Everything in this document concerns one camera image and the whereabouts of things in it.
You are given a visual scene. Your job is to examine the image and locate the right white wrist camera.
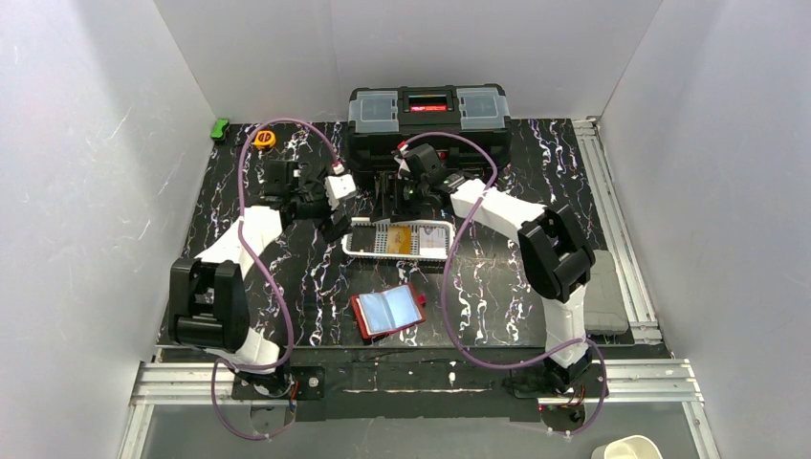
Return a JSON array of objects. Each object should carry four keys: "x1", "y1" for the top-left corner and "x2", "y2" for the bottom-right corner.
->
[{"x1": 393, "y1": 142, "x2": 411, "y2": 178}]

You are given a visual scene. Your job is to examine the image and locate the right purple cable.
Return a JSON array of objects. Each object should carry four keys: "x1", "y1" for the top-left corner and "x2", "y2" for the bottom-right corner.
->
[{"x1": 397, "y1": 131, "x2": 609, "y2": 438}]

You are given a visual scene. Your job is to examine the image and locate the orange tape measure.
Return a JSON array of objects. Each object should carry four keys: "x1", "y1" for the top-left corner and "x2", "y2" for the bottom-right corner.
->
[{"x1": 252, "y1": 129, "x2": 276, "y2": 150}]

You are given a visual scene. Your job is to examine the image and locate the black VIP card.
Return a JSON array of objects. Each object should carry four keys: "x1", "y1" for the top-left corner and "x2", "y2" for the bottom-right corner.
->
[{"x1": 349, "y1": 226, "x2": 377, "y2": 253}]

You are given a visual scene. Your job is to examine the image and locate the white VIP card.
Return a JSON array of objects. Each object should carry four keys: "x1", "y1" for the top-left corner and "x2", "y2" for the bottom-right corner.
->
[{"x1": 418, "y1": 226, "x2": 448, "y2": 259}]

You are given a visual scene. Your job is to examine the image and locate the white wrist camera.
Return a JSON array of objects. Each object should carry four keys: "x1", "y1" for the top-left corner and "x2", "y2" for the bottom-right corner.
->
[
  {"x1": 324, "y1": 163, "x2": 358, "y2": 210},
  {"x1": 393, "y1": 142, "x2": 411, "y2": 178}
]

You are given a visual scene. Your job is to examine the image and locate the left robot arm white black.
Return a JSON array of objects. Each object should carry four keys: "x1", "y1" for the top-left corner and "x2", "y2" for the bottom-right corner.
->
[{"x1": 167, "y1": 160, "x2": 357, "y2": 398}]

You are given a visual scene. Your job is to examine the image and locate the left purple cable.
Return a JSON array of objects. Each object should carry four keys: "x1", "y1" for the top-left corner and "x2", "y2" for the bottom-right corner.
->
[{"x1": 209, "y1": 117, "x2": 343, "y2": 442}]

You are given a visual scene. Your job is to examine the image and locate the aluminium rail frame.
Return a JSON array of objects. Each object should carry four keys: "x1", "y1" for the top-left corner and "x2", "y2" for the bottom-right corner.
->
[{"x1": 119, "y1": 117, "x2": 719, "y2": 458}]

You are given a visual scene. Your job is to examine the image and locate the black plastic toolbox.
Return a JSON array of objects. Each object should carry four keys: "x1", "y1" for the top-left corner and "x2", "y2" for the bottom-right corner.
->
[{"x1": 344, "y1": 83, "x2": 513, "y2": 189}]

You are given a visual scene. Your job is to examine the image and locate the white cup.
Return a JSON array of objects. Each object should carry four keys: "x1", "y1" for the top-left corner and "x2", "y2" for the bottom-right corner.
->
[{"x1": 590, "y1": 435, "x2": 663, "y2": 459}]

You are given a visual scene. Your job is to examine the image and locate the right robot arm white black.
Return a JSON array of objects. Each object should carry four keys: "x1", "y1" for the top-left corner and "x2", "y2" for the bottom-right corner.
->
[{"x1": 394, "y1": 142, "x2": 596, "y2": 392}]

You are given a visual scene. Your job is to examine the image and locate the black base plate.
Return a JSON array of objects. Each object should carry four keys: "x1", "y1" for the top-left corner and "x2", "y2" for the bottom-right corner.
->
[{"x1": 232, "y1": 347, "x2": 572, "y2": 422}]

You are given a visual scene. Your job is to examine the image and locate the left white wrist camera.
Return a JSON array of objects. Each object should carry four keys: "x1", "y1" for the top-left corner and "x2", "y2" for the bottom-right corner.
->
[{"x1": 324, "y1": 163, "x2": 358, "y2": 210}]

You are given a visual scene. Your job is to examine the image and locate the white plastic basket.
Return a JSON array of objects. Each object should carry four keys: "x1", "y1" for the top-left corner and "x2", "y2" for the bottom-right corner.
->
[{"x1": 340, "y1": 217, "x2": 455, "y2": 262}]

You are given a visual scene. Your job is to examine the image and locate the green small object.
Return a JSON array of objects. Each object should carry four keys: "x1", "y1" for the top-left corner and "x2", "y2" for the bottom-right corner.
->
[{"x1": 209, "y1": 119, "x2": 230, "y2": 142}]

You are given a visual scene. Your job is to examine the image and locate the red leather card holder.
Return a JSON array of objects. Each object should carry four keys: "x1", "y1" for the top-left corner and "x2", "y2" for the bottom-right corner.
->
[{"x1": 350, "y1": 283, "x2": 427, "y2": 339}]

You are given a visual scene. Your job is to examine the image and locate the purple cable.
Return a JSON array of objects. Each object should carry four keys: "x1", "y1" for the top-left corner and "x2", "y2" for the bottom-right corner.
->
[
  {"x1": 397, "y1": 131, "x2": 609, "y2": 438},
  {"x1": 209, "y1": 117, "x2": 343, "y2": 442}
]

